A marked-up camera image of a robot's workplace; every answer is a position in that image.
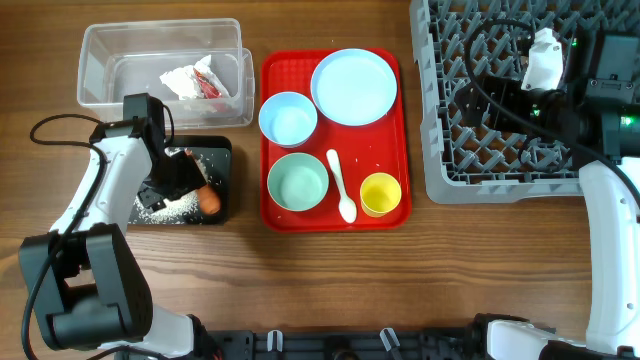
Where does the white napkin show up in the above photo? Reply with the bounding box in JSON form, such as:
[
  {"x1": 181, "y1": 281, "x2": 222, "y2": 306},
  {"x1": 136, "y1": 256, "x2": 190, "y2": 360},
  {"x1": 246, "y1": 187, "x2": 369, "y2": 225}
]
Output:
[{"x1": 159, "y1": 55, "x2": 230, "y2": 100}]

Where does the green bowl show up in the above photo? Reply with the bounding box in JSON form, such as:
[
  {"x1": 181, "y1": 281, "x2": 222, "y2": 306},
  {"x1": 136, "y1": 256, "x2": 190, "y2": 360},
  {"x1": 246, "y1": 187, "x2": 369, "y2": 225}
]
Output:
[{"x1": 267, "y1": 152, "x2": 329, "y2": 212}]

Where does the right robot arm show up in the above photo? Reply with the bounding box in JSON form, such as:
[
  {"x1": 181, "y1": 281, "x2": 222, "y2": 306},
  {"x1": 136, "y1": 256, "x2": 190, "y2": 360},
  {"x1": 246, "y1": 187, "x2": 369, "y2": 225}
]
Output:
[{"x1": 455, "y1": 25, "x2": 639, "y2": 359}]

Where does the red foil wrapper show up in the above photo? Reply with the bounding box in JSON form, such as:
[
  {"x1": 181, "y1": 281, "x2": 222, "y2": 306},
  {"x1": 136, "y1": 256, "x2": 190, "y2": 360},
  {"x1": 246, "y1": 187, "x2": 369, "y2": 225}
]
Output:
[{"x1": 194, "y1": 70, "x2": 222, "y2": 99}]

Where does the light blue bowl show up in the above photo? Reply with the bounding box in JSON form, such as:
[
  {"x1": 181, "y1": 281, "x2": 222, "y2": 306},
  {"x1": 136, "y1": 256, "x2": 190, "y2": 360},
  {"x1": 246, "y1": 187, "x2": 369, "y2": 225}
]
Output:
[{"x1": 258, "y1": 91, "x2": 318, "y2": 148}]

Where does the black plastic tray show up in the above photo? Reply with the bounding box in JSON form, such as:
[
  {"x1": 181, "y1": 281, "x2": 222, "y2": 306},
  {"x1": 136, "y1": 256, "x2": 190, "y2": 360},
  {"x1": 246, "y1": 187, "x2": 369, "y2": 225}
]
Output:
[{"x1": 76, "y1": 135, "x2": 232, "y2": 232}]

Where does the grey dishwasher rack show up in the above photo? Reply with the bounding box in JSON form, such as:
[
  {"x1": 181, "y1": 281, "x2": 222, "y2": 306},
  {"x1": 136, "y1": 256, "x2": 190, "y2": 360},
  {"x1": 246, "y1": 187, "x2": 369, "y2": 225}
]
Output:
[{"x1": 409, "y1": 0, "x2": 639, "y2": 204}]

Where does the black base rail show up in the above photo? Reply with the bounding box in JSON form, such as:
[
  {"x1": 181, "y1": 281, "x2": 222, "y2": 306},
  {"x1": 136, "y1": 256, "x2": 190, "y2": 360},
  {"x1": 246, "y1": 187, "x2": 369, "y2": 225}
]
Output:
[{"x1": 210, "y1": 328, "x2": 465, "y2": 360}]

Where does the yellow cup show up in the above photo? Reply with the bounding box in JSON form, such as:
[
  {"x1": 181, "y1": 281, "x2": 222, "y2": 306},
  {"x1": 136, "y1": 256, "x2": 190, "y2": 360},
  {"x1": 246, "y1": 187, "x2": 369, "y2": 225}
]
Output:
[{"x1": 360, "y1": 172, "x2": 402, "y2": 218}]

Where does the orange carrot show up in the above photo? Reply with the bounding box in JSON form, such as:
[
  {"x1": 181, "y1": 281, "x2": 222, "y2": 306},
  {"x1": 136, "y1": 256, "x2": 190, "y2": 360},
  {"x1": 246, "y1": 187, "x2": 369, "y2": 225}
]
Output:
[{"x1": 196, "y1": 184, "x2": 222, "y2": 216}]

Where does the white rice pile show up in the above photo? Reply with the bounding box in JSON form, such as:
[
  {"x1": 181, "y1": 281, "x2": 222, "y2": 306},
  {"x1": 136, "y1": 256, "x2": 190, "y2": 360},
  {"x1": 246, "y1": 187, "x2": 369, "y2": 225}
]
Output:
[{"x1": 128, "y1": 147, "x2": 232, "y2": 225}]

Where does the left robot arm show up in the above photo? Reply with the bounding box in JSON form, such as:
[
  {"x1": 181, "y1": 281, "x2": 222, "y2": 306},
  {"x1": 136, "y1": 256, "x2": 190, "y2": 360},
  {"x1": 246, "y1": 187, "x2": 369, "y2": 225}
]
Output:
[{"x1": 19, "y1": 93, "x2": 223, "y2": 359}]

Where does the red serving tray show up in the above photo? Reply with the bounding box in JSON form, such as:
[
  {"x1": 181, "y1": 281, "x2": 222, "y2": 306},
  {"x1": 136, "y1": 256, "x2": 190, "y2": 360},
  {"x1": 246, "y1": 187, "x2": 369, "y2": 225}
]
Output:
[{"x1": 260, "y1": 48, "x2": 412, "y2": 233}]

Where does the light blue plate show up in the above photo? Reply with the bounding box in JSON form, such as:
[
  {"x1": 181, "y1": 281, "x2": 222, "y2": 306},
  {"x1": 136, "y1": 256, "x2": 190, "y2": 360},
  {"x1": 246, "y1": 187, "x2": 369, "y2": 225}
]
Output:
[{"x1": 310, "y1": 48, "x2": 398, "y2": 127}]

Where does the clear plastic bin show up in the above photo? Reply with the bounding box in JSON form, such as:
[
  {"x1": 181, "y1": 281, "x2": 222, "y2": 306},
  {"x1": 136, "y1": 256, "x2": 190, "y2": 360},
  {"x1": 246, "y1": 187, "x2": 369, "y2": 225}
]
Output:
[{"x1": 77, "y1": 18, "x2": 255, "y2": 129}]

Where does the white plastic spoon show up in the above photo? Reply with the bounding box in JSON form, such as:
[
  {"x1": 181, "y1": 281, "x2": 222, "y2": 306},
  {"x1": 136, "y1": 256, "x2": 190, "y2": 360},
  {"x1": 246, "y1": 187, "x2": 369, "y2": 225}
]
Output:
[{"x1": 326, "y1": 149, "x2": 357, "y2": 224}]

